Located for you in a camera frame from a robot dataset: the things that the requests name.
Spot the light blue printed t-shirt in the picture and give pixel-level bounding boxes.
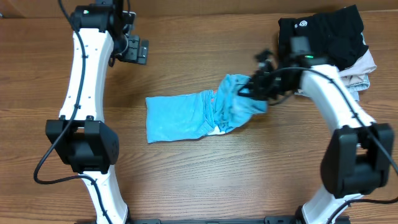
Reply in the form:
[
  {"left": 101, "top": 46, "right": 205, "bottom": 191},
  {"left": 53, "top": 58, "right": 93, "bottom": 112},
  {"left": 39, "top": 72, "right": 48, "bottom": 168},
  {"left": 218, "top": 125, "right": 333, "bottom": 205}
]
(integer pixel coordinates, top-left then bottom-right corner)
[{"left": 146, "top": 74, "right": 267, "bottom": 143}]

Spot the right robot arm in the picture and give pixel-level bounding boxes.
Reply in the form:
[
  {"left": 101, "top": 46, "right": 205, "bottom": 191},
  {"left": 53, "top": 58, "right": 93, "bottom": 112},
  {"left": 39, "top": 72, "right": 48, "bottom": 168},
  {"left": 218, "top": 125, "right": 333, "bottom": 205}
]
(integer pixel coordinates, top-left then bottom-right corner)
[{"left": 238, "top": 36, "right": 397, "bottom": 224}]

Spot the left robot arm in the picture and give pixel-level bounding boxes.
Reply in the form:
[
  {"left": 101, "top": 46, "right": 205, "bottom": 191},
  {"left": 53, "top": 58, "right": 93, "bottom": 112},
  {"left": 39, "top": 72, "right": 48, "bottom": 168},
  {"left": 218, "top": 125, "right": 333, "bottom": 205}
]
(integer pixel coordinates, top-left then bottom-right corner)
[{"left": 34, "top": 1, "right": 149, "bottom": 223}]

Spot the black folded garment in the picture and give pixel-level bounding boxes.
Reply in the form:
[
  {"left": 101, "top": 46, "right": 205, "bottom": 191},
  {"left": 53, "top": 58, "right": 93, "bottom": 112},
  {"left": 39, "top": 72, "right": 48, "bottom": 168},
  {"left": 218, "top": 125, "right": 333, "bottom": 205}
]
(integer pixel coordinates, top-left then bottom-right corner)
[{"left": 278, "top": 5, "right": 369, "bottom": 70}]

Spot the beige folded garment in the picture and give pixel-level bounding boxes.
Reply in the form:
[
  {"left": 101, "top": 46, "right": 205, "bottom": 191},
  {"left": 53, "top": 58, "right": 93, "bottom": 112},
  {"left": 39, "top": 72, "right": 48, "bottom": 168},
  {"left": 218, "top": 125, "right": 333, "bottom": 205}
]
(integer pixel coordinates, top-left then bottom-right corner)
[{"left": 295, "top": 49, "right": 377, "bottom": 96}]

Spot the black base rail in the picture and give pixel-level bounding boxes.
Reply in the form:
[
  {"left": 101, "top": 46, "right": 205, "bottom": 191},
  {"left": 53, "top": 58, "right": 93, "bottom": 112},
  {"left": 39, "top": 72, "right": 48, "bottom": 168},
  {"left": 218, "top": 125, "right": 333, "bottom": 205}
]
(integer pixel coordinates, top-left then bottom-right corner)
[{"left": 127, "top": 216, "right": 294, "bottom": 224}]

